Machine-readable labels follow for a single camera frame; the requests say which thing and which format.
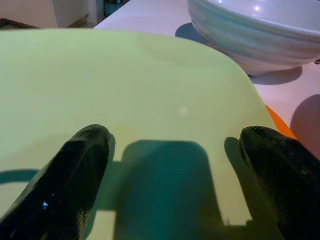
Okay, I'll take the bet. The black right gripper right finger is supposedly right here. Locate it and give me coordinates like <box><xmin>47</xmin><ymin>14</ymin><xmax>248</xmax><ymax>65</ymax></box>
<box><xmin>239</xmin><ymin>125</ymin><xmax>320</xmax><ymax>240</ymax></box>

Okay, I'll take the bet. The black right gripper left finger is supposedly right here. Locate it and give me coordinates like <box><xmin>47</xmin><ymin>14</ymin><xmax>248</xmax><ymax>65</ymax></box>
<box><xmin>0</xmin><ymin>124</ymin><xmax>113</xmax><ymax>240</ymax></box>

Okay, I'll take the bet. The orange plate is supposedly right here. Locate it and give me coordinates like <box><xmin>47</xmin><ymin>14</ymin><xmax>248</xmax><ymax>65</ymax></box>
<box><xmin>264</xmin><ymin>104</ymin><xmax>299</xmax><ymax>141</ymax></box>

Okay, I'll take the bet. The light green square plate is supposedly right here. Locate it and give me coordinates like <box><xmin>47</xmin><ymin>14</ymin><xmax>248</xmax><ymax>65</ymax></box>
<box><xmin>0</xmin><ymin>28</ymin><xmax>279</xmax><ymax>240</ymax></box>

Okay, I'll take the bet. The white blue ceramic bowl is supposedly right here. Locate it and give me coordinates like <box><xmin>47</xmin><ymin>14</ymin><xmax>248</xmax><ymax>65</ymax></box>
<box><xmin>185</xmin><ymin>0</ymin><xmax>320</xmax><ymax>77</ymax></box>

